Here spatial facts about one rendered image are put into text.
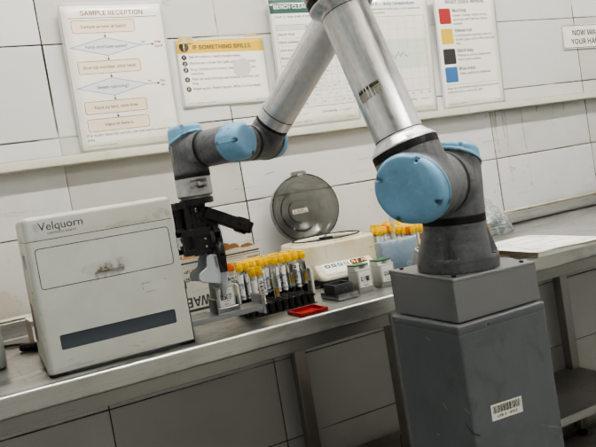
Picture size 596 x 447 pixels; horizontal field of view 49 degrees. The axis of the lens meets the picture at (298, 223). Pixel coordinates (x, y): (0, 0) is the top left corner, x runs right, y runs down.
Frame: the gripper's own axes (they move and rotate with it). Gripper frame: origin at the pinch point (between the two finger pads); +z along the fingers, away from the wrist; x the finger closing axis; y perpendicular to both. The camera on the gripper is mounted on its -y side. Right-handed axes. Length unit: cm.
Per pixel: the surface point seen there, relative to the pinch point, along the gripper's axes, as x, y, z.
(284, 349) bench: 5.5, -9.6, 14.8
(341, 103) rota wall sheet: -59, -72, -44
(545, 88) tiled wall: -59, -167, -42
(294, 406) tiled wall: -59, -37, 51
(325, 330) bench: 8.4, -18.6, 12.4
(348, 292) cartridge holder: 0.2, -30.1, 7.2
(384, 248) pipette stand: -7.7, -46.9, 0.2
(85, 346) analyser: 4.4, 29.6, 4.1
